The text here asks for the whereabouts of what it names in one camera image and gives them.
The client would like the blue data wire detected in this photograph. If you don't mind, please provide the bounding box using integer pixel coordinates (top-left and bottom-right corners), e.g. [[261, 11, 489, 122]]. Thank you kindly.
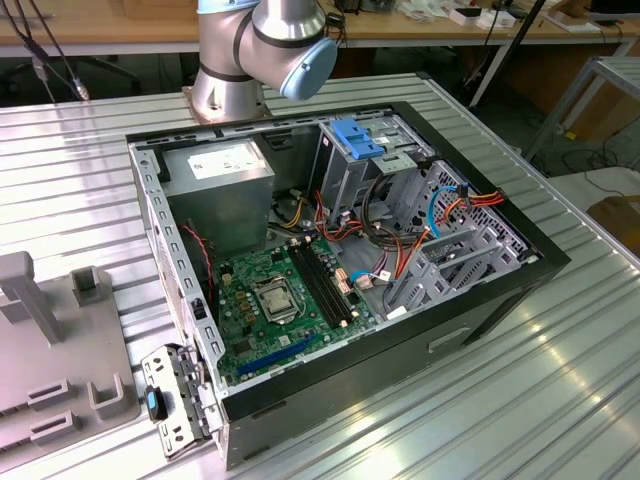
[[428, 183, 470, 242]]

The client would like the orange red power wire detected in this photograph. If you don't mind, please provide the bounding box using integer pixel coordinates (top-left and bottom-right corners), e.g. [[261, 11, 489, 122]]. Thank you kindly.
[[433, 185, 507, 226]]

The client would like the metal disk bay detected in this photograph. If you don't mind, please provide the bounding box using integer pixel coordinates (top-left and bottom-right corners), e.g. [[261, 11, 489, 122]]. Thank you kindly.
[[383, 232, 540, 322]]

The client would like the black RAM slot bank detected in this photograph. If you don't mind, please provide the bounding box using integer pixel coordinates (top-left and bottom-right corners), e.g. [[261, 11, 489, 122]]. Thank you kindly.
[[285, 237, 355, 332]]

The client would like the metal optical drive cage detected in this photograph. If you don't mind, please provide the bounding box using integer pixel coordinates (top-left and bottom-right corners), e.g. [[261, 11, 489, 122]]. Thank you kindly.
[[315, 110, 437, 224]]

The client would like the CPU socket with silver CPU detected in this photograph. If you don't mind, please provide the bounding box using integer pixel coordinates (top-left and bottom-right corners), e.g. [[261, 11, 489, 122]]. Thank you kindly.
[[251, 280, 307, 327]]

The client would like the grey power supply unit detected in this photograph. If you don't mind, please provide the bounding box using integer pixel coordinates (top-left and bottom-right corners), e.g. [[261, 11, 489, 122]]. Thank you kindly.
[[159, 138, 277, 261]]

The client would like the blue expansion slot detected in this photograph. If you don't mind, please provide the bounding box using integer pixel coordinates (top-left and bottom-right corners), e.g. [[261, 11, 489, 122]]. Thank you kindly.
[[236, 332, 317, 380]]

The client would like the green motherboard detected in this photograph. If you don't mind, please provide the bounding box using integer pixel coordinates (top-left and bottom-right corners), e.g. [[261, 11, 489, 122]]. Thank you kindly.
[[212, 234, 382, 387]]

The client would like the black open PC case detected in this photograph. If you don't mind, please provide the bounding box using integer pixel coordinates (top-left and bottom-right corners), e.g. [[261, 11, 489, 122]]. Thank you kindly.
[[124, 99, 574, 472]]

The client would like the blue and black latch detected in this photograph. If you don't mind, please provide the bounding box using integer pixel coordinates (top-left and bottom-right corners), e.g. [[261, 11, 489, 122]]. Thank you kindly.
[[145, 384, 170, 422]]

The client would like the small white box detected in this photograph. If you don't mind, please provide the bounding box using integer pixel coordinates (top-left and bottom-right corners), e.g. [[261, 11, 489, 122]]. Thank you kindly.
[[448, 4, 517, 30]]

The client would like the grey parts rack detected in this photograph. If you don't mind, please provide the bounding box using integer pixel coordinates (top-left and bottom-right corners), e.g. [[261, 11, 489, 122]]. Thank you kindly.
[[0, 250, 143, 474]]

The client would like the black pole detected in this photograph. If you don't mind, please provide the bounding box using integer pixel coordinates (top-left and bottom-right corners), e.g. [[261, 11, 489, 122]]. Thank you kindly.
[[497, 0, 550, 86]]

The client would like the brown cardboard box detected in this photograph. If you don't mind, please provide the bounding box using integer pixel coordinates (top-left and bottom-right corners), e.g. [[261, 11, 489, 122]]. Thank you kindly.
[[585, 194, 640, 251]]

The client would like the wooden desk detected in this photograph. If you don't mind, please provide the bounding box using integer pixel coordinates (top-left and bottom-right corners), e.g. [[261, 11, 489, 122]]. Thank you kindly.
[[0, 0, 640, 109]]

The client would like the multicolour supply wire bundle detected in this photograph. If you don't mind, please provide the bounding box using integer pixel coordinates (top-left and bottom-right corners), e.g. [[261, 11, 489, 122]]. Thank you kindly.
[[312, 187, 434, 284]]

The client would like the short pale blue cable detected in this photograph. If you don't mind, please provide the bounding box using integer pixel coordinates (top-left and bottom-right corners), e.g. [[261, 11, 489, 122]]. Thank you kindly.
[[348, 268, 396, 292]]

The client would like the thick black cable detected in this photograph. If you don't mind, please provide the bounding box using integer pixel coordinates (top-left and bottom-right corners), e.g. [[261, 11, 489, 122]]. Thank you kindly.
[[360, 172, 404, 239]]

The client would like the blue plastic drive bracket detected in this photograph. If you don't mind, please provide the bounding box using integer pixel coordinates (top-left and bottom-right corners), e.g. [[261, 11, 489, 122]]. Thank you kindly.
[[329, 117, 387, 162]]

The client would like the black fan with red wire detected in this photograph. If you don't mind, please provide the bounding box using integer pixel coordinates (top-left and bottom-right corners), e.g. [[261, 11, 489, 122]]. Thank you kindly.
[[178, 217, 220, 304]]

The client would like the metal expansion slot bracket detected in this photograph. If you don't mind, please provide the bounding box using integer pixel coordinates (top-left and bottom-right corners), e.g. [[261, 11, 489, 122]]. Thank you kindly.
[[140, 342, 225, 460]]

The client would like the metal frame table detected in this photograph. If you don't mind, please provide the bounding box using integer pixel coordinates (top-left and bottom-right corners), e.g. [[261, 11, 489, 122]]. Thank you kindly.
[[523, 54, 640, 162]]

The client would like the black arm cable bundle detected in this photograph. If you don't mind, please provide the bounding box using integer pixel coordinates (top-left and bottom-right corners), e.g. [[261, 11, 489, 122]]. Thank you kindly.
[[0, 0, 94, 104]]

